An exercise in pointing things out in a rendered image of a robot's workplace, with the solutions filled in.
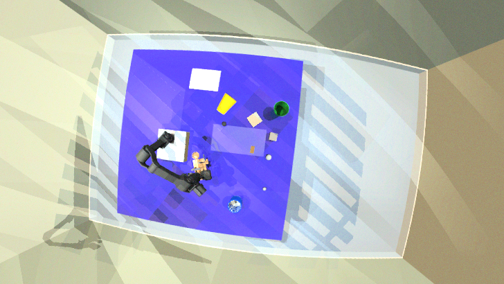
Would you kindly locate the dark green cup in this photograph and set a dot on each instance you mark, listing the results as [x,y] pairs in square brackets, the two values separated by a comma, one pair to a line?
[281,108]

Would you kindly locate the blue mug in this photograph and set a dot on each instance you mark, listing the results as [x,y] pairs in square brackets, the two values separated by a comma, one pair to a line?
[235,204]

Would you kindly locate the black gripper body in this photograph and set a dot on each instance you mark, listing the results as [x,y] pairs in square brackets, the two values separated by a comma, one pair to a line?
[205,174]

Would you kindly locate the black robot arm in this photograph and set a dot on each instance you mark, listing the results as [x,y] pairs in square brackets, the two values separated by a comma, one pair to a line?
[185,183]

